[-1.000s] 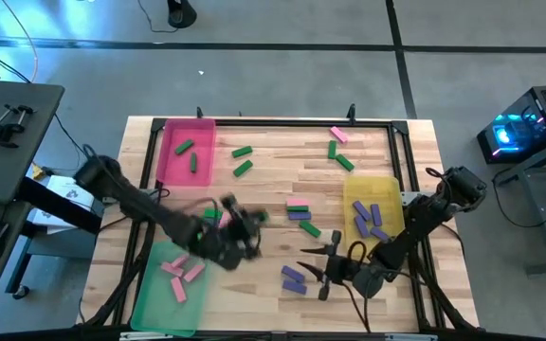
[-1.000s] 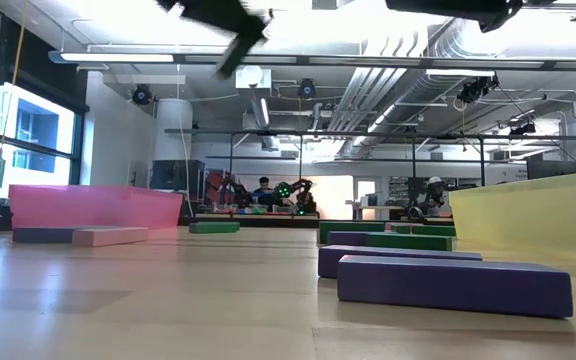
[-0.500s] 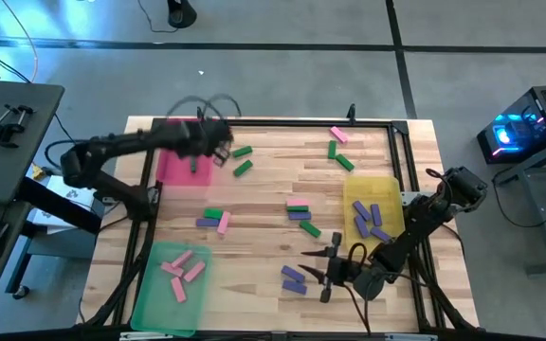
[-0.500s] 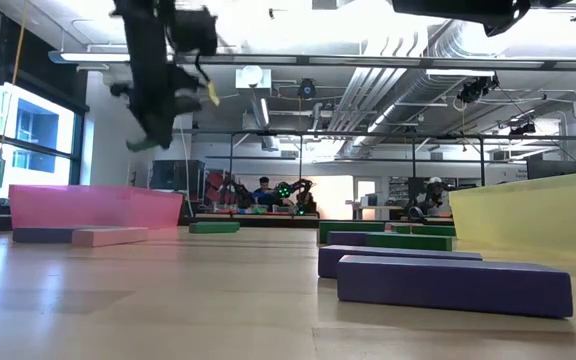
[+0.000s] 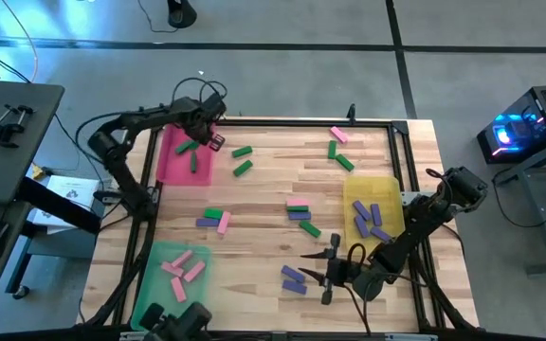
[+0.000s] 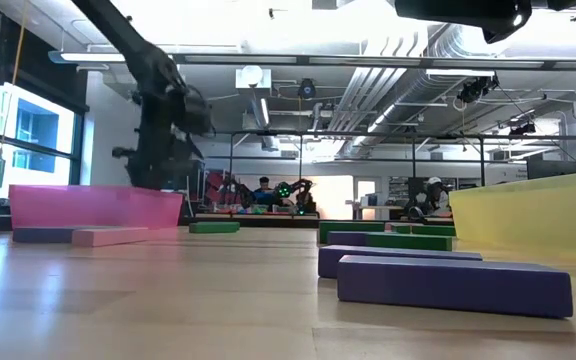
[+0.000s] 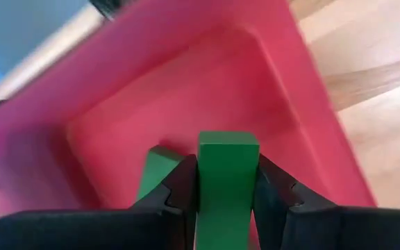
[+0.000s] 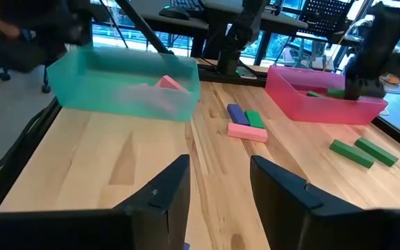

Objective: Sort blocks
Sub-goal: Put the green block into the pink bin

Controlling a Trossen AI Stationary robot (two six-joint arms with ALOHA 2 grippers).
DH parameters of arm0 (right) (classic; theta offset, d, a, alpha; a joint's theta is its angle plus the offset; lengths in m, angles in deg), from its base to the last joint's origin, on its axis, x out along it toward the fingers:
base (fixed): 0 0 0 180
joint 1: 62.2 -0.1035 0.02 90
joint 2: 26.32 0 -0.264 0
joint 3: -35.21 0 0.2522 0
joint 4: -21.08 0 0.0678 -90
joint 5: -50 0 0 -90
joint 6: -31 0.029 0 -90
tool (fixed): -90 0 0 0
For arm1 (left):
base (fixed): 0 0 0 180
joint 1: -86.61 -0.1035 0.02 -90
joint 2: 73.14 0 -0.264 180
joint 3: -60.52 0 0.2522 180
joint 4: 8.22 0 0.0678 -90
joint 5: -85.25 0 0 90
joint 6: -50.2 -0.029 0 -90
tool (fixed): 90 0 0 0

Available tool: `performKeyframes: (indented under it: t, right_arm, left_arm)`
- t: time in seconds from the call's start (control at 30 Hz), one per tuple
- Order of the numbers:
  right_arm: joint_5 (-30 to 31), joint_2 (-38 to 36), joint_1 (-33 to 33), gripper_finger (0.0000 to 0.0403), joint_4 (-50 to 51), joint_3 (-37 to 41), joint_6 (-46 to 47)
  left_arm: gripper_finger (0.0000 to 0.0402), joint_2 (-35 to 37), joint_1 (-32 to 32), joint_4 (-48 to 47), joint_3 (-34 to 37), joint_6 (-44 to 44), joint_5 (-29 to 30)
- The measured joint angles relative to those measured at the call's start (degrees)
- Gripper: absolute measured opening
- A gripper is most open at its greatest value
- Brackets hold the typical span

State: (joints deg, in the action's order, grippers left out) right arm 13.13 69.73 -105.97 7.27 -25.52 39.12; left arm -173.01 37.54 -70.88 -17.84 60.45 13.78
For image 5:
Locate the black table clamp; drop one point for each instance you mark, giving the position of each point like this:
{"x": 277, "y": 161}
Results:
{"x": 351, "y": 112}

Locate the purple wooden block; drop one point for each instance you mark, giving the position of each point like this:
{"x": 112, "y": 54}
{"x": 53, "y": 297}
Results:
{"x": 380, "y": 234}
{"x": 207, "y": 222}
{"x": 361, "y": 210}
{"x": 376, "y": 214}
{"x": 294, "y": 287}
{"x": 362, "y": 226}
{"x": 299, "y": 215}
{"x": 293, "y": 273}

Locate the pink wooden block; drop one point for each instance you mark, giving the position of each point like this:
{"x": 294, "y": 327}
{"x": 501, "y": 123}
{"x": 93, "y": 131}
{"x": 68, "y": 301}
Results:
{"x": 172, "y": 269}
{"x": 338, "y": 134}
{"x": 297, "y": 202}
{"x": 182, "y": 258}
{"x": 223, "y": 222}
{"x": 194, "y": 271}
{"x": 178, "y": 289}

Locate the small yellow object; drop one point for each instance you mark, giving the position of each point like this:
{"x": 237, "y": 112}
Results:
{"x": 38, "y": 172}

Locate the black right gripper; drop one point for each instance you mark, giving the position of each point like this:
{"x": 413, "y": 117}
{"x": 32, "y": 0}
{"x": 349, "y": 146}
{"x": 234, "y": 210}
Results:
{"x": 341, "y": 272}

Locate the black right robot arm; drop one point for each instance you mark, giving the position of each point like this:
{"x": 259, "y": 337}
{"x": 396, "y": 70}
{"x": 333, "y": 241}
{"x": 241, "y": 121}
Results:
{"x": 396, "y": 251}

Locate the green translucent plastic bin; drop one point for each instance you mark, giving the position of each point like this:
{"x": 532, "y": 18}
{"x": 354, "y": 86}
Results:
{"x": 154, "y": 284}

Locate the black stand base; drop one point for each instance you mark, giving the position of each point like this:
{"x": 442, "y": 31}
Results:
{"x": 181, "y": 14}

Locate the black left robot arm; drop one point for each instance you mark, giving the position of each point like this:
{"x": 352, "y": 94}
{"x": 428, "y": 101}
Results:
{"x": 121, "y": 173}

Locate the black caster wheel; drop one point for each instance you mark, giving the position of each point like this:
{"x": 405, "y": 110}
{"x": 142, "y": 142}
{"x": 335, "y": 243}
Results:
{"x": 20, "y": 292}

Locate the pink translucent plastic bin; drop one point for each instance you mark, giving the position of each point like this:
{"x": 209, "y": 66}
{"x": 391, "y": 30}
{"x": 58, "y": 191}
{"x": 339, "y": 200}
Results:
{"x": 178, "y": 170}

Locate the dark grey desk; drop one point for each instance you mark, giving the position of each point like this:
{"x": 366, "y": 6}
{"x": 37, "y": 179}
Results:
{"x": 17, "y": 166}

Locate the black desktop computer tower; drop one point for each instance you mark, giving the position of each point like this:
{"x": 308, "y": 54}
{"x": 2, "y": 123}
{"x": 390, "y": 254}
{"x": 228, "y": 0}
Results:
{"x": 538, "y": 118}

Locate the white mounting bracket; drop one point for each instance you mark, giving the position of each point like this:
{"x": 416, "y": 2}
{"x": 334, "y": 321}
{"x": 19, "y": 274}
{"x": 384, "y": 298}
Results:
{"x": 410, "y": 337}

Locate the black desk leg bar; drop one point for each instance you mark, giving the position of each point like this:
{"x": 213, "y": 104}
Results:
{"x": 60, "y": 203}

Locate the green wooden block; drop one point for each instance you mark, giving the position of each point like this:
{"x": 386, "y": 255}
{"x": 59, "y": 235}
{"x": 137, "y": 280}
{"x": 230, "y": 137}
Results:
{"x": 344, "y": 162}
{"x": 194, "y": 145}
{"x": 310, "y": 228}
{"x": 193, "y": 162}
{"x": 332, "y": 149}
{"x": 184, "y": 147}
{"x": 297, "y": 208}
{"x": 242, "y": 167}
{"x": 242, "y": 151}
{"x": 213, "y": 213}

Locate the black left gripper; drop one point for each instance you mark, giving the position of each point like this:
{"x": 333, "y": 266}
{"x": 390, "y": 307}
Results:
{"x": 197, "y": 116}

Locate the white printed paper sheet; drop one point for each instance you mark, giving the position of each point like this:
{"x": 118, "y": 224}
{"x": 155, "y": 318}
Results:
{"x": 74, "y": 189}

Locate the black jointed device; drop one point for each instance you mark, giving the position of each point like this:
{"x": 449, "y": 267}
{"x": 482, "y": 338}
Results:
{"x": 183, "y": 322}

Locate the black bar clamp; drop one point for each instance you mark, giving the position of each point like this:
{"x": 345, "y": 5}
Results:
{"x": 5, "y": 128}

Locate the yellow translucent plastic bin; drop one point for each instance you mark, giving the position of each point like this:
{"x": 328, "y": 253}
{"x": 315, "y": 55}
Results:
{"x": 387, "y": 189}

